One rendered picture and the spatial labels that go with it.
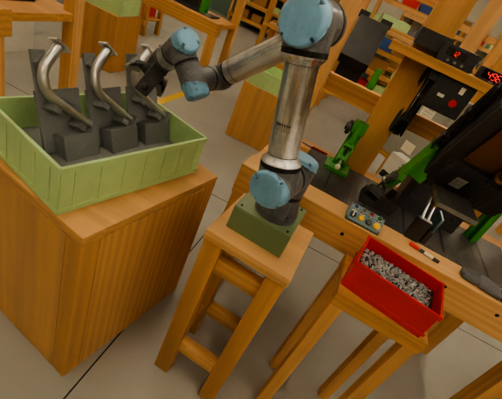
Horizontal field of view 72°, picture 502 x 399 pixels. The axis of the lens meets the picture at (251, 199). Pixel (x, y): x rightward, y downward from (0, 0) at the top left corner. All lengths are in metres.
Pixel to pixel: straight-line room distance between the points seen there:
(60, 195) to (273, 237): 0.65
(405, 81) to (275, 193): 1.15
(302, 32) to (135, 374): 1.50
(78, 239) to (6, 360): 0.81
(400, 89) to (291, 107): 1.09
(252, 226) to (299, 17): 0.63
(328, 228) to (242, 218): 0.48
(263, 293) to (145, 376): 0.78
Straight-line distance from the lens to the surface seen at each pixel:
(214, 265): 1.23
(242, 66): 1.12
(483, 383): 2.06
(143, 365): 1.81
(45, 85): 1.24
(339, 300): 1.31
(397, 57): 8.46
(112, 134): 1.38
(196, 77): 1.08
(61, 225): 1.18
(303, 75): 0.89
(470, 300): 1.68
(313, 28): 0.85
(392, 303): 1.32
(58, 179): 1.11
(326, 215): 1.49
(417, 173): 1.65
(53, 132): 1.33
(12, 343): 1.85
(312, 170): 1.07
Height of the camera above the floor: 1.58
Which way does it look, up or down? 32 degrees down
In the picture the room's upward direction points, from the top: 25 degrees clockwise
